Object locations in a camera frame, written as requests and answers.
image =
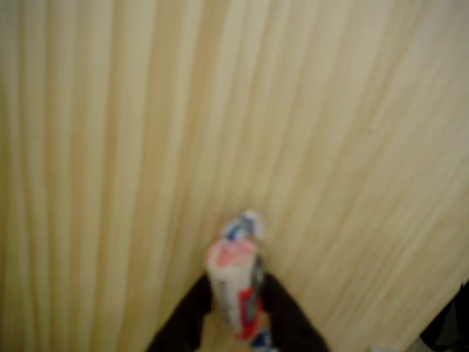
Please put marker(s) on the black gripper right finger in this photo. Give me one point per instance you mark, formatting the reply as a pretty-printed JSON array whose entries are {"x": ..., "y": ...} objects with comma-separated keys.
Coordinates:
[{"x": 293, "y": 326}]

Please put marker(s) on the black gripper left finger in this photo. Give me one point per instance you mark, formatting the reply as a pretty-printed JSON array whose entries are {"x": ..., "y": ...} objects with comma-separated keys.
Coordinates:
[{"x": 183, "y": 322}]

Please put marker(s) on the red white blue candy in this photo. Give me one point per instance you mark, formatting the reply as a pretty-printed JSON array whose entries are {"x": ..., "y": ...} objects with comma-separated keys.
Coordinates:
[{"x": 231, "y": 264}]

